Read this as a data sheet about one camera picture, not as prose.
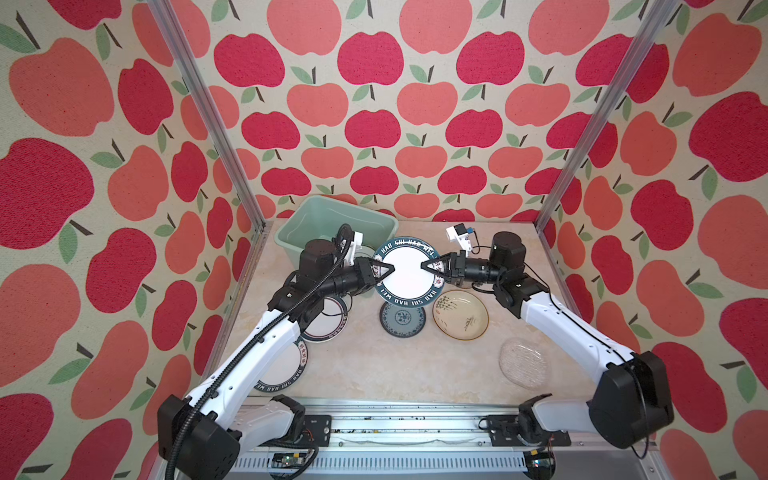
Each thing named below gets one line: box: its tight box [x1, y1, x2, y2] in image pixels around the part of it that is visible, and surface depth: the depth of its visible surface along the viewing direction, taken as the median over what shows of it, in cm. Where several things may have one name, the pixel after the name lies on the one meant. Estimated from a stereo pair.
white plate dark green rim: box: [300, 296, 349, 344], surface depth 92 cm
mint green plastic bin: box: [275, 195, 399, 267], surface depth 104 cm
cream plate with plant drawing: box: [432, 290, 490, 341], surface depth 96 cm
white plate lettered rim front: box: [254, 339, 309, 393], surface depth 84 cm
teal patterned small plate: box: [379, 302, 427, 338], surface depth 95 cm
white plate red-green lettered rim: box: [376, 236, 444, 308], surface depth 71 cm
